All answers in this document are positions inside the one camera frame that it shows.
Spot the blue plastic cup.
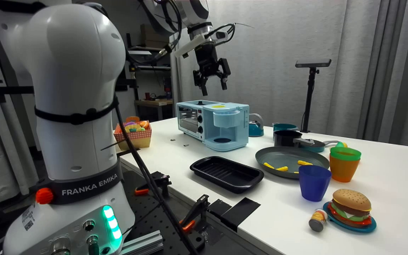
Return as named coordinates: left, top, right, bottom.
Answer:
left=297, top=164, right=332, bottom=204

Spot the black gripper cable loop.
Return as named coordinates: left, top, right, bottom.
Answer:
left=206, top=21, right=252, bottom=46

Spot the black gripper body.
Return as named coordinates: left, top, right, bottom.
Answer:
left=192, top=39, right=220, bottom=76

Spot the orange basket with toy food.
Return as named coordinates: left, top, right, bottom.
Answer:
left=113, top=114, right=152, bottom=153

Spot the aluminium extrusion rail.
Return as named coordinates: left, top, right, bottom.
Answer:
left=118, top=229, right=165, bottom=255

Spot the grey round plate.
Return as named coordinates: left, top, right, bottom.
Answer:
left=253, top=144, right=331, bottom=181

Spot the orange cup with green lid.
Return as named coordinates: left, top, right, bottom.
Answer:
left=328, top=144, right=362, bottom=184

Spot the black camera stand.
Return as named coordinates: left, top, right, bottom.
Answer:
left=293, top=58, right=332, bottom=134

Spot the small toy condiment bottle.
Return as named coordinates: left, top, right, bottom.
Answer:
left=307, top=208, right=328, bottom=233

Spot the black ridged tray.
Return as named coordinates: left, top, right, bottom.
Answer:
left=188, top=154, right=266, bottom=195

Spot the grey curtain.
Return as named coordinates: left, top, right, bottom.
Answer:
left=328, top=0, right=408, bottom=148

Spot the toy burger on blue plate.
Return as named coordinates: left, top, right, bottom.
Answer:
left=321, top=187, right=378, bottom=235

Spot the black flat table edge bracket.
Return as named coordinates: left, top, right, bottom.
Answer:
left=206, top=195, right=261, bottom=232

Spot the small dark pan with handle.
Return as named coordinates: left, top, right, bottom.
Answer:
left=298, top=136, right=339, bottom=154

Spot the light blue coffee maker toaster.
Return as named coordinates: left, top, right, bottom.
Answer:
left=175, top=97, right=252, bottom=153

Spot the teal toy kettle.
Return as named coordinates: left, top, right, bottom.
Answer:
left=247, top=112, right=266, bottom=138

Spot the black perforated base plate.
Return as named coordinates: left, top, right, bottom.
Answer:
left=117, top=161, right=273, bottom=255

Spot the teal toy pot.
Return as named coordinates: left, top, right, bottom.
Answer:
left=270, top=121, right=300, bottom=134

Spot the black clamp with orange handle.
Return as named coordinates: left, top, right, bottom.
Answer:
left=178, top=192, right=210, bottom=238
left=133, top=171, right=172, bottom=198

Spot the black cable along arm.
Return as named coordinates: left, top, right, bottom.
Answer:
left=111, top=96, right=201, bottom=255

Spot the black toy pot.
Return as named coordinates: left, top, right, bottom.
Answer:
left=271, top=129, right=304, bottom=148

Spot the dark storage shelf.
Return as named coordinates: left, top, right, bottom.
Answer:
left=125, top=22, right=179, bottom=121

